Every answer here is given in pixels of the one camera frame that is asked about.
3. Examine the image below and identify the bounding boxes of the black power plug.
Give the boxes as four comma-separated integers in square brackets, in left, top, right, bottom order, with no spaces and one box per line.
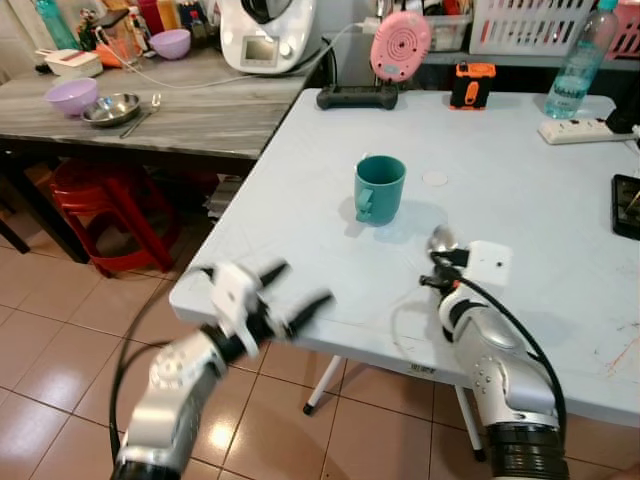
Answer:
[605,107,640,136]

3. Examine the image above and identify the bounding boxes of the teal mug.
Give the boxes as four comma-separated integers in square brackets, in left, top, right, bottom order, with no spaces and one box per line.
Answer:
[354,155,408,227]

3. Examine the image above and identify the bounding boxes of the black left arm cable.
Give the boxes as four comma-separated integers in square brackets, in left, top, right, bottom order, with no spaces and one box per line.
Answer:
[108,265,221,467]

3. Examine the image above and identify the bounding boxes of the white lidded container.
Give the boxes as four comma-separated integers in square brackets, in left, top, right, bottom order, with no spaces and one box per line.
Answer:
[35,48,104,80]

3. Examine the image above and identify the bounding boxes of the white power strip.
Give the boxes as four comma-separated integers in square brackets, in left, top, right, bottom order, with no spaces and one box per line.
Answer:
[538,117,617,147]

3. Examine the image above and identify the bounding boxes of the pink round fan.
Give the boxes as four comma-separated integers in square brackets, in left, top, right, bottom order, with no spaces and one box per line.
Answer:
[370,10,434,84]

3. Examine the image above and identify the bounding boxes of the clear blue water bottle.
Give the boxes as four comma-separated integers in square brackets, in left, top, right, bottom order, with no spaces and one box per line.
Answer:
[544,0,620,121]

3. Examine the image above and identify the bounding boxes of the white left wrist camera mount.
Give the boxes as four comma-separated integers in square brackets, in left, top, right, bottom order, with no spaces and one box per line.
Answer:
[208,262,263,339]

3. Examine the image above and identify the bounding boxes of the small purple plastic bowl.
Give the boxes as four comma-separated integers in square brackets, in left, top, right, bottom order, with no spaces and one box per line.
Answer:
[149,28,192,61]

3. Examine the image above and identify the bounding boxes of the black smartphone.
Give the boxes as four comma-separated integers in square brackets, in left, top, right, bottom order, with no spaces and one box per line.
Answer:
[612,174,640,242]

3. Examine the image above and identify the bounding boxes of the large purple plastic bowl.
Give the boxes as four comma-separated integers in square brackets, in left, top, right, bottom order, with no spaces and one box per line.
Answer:
[44,78,100,119]

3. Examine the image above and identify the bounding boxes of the clear plastic box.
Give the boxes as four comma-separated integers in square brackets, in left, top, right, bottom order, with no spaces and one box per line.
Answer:
[430,14,472,54]

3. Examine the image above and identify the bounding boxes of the orange and black device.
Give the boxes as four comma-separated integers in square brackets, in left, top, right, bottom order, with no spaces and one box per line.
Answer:
[449,62,498,111]

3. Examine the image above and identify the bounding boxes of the black oblong fan base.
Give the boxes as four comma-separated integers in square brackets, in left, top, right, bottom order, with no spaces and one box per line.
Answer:
[316,85,400,112]

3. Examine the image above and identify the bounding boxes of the small metal utensil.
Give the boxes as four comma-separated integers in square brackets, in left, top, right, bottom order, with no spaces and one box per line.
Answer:
[119,93,164,140]

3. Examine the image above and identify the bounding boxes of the white appliance cable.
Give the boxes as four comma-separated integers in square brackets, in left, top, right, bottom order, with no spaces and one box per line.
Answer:
[95,20,387,91]

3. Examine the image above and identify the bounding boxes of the grey wooden counter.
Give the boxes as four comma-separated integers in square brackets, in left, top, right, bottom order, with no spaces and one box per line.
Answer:
[0,45,336,267]

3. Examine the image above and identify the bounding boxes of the steel spoon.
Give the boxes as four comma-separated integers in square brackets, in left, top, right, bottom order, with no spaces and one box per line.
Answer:
[428,226,460,256]

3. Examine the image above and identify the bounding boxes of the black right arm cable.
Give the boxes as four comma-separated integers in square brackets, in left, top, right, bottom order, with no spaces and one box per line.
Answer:
[420,250,572,441]

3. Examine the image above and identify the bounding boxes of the orange plastic container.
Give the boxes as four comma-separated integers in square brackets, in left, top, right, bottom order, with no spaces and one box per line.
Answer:
[98,34,147,70]

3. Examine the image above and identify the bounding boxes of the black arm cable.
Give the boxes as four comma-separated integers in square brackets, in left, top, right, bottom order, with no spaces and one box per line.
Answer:
[420,250,572,441]
[108,265,221,467]

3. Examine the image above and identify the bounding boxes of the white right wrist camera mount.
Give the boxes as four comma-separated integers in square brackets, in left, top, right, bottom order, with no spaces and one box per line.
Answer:
[464,240,514,289]

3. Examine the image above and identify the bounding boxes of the steel bowl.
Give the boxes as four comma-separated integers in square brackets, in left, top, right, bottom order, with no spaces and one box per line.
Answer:
[81,93,142,129]

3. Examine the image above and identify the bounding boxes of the white kitchen appliance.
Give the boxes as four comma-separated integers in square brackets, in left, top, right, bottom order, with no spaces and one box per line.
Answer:
[218,0,322,76]

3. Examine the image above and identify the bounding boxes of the white folding table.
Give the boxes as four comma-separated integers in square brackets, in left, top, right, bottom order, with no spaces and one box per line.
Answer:
[168,88,640,463]

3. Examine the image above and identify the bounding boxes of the white plastic basket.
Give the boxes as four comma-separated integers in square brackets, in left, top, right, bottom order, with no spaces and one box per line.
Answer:
[469,0,602,57]

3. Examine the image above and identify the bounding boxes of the red plastic stool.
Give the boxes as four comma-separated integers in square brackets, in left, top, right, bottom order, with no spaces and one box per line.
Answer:
[50,160,167,279]

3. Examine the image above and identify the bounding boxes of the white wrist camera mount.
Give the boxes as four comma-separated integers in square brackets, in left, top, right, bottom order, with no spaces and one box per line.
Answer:
[464,240,514,289]
[208,262,263,339]

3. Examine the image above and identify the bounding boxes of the teal bottle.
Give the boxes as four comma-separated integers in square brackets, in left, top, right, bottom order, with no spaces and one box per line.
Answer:
[32,0,80,52]

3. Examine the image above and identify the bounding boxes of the pink plastic basket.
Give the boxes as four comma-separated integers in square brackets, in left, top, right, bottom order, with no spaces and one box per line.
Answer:
[608,0,640,60]

